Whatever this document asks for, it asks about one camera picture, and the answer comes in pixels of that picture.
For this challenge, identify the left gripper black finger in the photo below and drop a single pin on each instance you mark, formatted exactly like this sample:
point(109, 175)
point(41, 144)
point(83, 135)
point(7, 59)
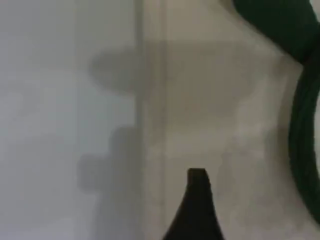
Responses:
point(196, 215)

